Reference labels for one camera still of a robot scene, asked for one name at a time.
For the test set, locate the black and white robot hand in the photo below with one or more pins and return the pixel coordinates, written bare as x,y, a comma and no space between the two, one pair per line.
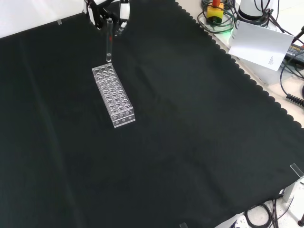
124,10

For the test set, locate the clear glass test tube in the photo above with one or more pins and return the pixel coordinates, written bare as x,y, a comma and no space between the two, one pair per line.
109,40

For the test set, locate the clear plastic test tube rack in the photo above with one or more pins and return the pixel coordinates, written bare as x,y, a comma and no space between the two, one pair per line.
113,95

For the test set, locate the clear tape strip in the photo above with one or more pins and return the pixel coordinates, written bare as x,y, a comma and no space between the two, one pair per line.
183,225
59,22
297,170

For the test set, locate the yellow stop button box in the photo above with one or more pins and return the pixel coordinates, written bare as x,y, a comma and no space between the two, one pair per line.
215,13

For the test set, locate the black bench cloth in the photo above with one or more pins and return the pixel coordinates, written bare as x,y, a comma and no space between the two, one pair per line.
142,133

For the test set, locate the black power adapter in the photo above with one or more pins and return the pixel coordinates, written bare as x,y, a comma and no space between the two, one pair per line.
295,53

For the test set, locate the white power strip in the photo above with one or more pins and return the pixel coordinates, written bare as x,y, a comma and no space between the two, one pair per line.
240,222

